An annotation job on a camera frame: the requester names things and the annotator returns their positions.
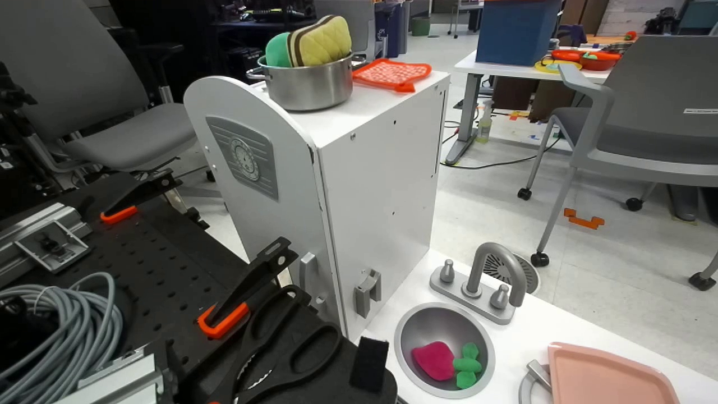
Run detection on white toy kitchen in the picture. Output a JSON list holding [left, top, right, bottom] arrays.
[[182, 64, 718, 404]]

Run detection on green plush toy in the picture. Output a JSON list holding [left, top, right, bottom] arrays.
[[263, 29, 295, 72]]

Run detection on white desk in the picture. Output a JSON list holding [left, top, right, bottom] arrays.
[[440, 48, 612, 168]]

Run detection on grey cable bundle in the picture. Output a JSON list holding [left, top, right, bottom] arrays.
[[0, 269, 125, 404]]

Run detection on pink plush toy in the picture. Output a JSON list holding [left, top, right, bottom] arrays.
[[409, 339, 458, 386]]

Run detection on black orange bar clamp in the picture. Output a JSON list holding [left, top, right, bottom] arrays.
[[196, 235, 299, 340], [98, 165, 182, 229]]

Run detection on grey toy faucet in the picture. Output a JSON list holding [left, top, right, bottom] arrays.
[[426, 240, 541, 325]]

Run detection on grey office chair with casters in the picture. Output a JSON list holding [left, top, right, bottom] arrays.
[[515, 30, 718, 291]]

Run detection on metal bracket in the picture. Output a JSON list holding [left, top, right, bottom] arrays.
[[74, 342, 178, 404]]

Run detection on grey toy sink bowl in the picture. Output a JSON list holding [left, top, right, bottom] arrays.
[[393, 300, 497, 398]]

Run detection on silver metal pot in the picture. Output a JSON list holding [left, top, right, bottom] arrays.
[[244, 51, 368, 113]]

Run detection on orange mesh pot holder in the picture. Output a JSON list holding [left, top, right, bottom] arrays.
[[349, 56, 436, 97]]

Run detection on metal plate with black part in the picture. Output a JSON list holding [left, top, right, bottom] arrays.
[[14, 220, 92, 275]]

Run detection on black scissors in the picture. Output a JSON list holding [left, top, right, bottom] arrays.
[[227, 282, 345, 404]]

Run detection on aluminium rail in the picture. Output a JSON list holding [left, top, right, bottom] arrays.
[[0, 199, 80, 265]]

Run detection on yellow and black sponge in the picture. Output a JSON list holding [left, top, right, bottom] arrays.
[[288, 14, 355, 68]]

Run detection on black pegboard table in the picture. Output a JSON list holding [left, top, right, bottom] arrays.
[[0, 169, 399, 404]]

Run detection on orange basket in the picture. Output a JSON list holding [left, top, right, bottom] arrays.
[[550, 44, 624, 74]]

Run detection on grey padded chair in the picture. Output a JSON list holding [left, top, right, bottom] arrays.
[[0, 0, 203, 176]]

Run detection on pink plastic tray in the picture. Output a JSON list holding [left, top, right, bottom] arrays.
[[544, 340, 682, 404]]

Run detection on small black box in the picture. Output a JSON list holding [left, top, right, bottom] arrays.
[[348, 334, 391, 394]]

